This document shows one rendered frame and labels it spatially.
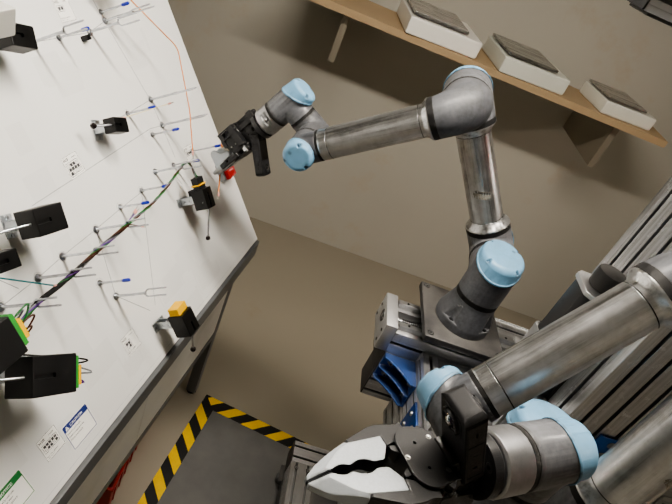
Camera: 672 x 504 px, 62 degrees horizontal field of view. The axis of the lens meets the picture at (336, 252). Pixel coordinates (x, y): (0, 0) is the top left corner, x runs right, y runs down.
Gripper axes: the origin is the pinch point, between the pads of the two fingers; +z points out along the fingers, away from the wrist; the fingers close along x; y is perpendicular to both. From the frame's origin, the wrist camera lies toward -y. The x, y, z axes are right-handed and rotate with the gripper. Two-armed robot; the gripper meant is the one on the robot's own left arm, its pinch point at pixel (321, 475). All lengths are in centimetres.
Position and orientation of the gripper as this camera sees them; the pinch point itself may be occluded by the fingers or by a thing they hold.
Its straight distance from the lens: 53.8
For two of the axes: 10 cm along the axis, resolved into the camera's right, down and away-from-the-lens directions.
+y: -3.0, 8.3, 4.6
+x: -3.7, -5.5, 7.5
